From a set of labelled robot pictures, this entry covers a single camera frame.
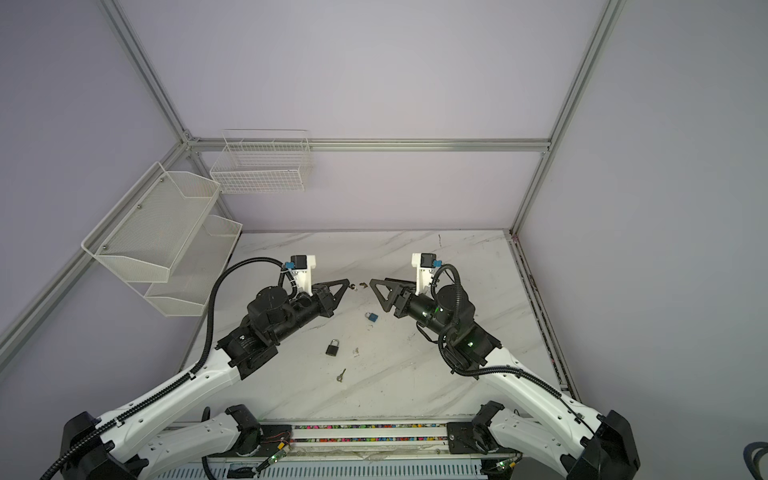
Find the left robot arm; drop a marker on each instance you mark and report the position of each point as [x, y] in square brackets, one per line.
[132, 442]

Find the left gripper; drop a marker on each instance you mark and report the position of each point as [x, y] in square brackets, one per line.
[322, 296]

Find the white mesh shelf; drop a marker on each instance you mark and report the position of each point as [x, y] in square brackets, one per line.
[187, 292]
[143, 239]

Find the black padlock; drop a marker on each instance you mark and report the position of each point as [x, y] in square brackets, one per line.
[333, 348]

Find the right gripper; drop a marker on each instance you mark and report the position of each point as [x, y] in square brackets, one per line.
[402, 295]

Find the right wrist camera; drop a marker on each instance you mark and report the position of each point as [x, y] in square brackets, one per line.
[426, 264]

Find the white wire basket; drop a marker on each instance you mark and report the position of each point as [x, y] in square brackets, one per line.
[256, 161]

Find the upper white mesh shelf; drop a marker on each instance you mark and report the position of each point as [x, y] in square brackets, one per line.
[143, 239]

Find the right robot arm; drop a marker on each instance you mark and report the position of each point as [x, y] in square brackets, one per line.
[535, 418]

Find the lower white mesh shelf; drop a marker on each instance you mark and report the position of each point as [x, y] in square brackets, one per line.
[187, 292]

